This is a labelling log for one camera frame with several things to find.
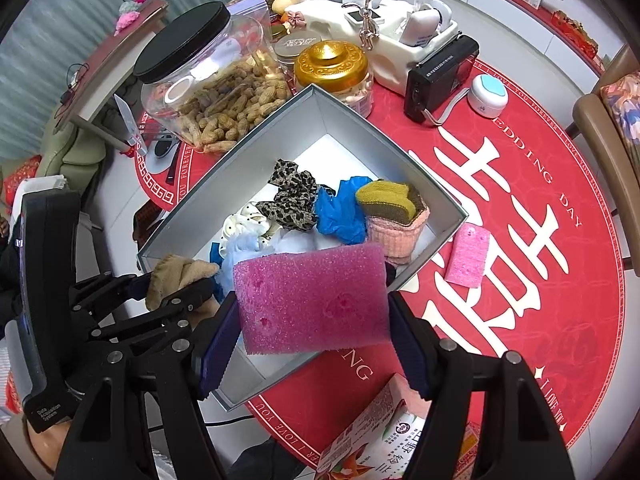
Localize person's dark trouser leg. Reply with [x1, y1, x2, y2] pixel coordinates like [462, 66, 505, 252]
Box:
[232, 435, 311, 480]

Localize small wooden side table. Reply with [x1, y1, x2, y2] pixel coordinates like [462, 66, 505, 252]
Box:
[50, 0, 168, 136]

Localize pink patterned carton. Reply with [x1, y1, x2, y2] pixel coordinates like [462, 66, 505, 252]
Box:
[316, 372, 436, 471]

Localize person's left forearm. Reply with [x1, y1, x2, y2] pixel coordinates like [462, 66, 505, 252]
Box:
[20, 417, 73, 463]

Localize printed pillow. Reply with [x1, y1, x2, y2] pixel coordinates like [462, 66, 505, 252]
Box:
[600, 72, 640, 156]

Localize white ceramic organizer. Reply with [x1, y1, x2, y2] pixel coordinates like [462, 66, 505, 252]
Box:
[295, 0, 461, 96]

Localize pink and olive sock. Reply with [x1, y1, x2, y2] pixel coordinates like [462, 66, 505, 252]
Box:
[355, 179, 431, 266]

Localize white and teal round device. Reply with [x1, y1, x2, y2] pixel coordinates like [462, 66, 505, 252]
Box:
[467, 74, 509, 113]

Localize light blue fluffy scrunchie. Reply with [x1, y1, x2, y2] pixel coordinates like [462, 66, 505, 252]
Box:
[220, 232, 321, 291]

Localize jar with gold lid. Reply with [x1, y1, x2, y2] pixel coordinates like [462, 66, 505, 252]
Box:
[293, 40, 376, 118]

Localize brown chair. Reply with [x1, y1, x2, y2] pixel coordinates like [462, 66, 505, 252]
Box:
[572, 45, 640, 281]

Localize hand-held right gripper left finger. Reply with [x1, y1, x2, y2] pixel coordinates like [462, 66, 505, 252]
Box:
[54, 291, 242, 480]

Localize beige sock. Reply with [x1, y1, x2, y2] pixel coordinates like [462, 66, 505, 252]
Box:
[145, 254, 221, 311]

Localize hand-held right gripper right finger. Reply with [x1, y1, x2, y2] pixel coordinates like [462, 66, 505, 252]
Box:
[389, 292, 576, 480]

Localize brown slipper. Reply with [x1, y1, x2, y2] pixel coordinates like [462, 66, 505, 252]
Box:
[132, 205, 171, 241]

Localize peanut jar with black lid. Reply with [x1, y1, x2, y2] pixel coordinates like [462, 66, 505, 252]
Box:
[132, 2, 293, 153]

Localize white paper bag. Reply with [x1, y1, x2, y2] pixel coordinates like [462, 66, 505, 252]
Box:
[20, 175, 68, 194]

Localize black radio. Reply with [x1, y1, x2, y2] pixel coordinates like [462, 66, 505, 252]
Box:
[404, 35, 480, 123]

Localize pink sponge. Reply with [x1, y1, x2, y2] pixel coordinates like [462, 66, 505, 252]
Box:
[444, 222, 491, 288]
[232, 242, 393, 357]

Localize leopard print scrunchie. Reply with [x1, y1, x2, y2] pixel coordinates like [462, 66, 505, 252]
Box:
[255, 158, 337, 233]

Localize small jar with flat lid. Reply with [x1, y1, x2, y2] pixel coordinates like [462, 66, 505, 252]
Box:
[274, 30, 321, 68]

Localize black cable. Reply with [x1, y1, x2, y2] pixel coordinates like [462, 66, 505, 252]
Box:
[205, 412, 251, 429]

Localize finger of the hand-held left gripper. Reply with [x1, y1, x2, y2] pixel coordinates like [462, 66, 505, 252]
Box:
[89, 276, 218, 355]
[69, 271, 152, 322]

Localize beige sofa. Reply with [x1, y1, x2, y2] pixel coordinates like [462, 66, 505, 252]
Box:
[35, 110, 116, 196]

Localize round red table mat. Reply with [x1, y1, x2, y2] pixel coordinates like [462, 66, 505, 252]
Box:
[134, 57, 626, 480]

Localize grey cardboard box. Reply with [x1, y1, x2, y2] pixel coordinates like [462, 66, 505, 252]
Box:
[136, 84, 470, 413]

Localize black scissors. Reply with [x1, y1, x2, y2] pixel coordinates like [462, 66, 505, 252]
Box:
[150, 135, 181, 186]

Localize pink fabric flower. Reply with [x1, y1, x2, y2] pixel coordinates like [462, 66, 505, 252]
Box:
[115, 0, 151, 36]

